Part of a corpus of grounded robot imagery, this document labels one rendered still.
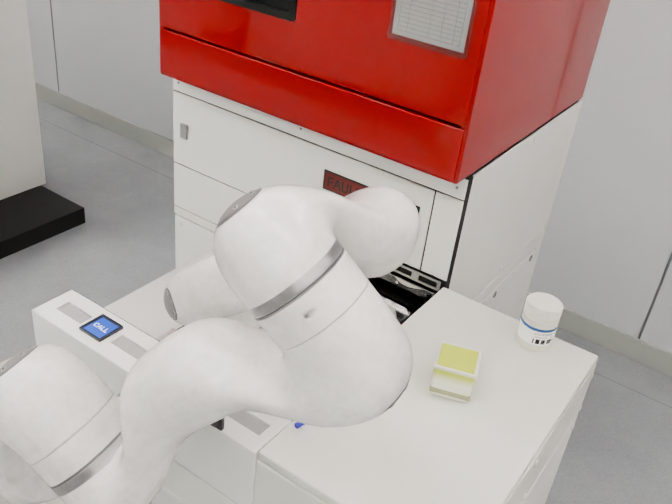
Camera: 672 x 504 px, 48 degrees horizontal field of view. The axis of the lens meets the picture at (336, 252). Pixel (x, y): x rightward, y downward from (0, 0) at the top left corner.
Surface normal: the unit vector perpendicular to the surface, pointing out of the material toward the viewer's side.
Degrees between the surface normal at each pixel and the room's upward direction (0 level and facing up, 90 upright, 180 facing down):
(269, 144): 90
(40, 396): 47
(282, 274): 71
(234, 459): 90
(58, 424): 55
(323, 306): 60
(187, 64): 90
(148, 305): 0
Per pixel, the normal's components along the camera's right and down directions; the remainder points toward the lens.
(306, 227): 0.62, -0.38
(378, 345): 0.49, -0.09
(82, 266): 0.11, -0.85
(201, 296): -0.48, 0.15
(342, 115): -0.57, 0.38
